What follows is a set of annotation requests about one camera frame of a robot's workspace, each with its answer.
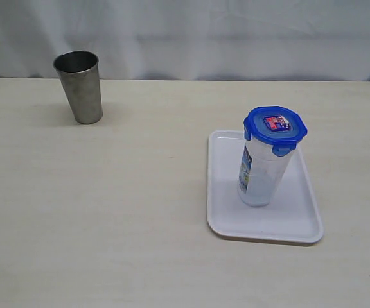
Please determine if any clear plastic tall container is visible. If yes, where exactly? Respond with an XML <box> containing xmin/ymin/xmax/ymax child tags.
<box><xmin>238</xmin><ymin>138</ymin><xmax>296</xmax><ymax>207</ymax></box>

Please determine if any blue plastic lid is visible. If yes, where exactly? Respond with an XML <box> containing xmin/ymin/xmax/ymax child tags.
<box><xmin>243</xmin><ymin>106</ymin><xmax>308</xmax><ymax>157</ymax></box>

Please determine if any stainless steel cup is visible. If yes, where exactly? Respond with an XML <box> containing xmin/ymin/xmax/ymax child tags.
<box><xmin>53</xmin><ymin>51</ymin><xmax>103</xmax><ymax>124</ymax></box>

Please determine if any white rectangular plastic tray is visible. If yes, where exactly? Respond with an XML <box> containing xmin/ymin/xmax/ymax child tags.
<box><xmin>207</xmin><ymin>130</ymin><xmax>324</xmax><ymax>245</ymax></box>

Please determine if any white backdrop curtain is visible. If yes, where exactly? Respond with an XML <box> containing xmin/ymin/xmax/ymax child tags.
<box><xmin>0</xmin><ymin>1</ymin><xmax>370</xmax><ymax>81</ymax></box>

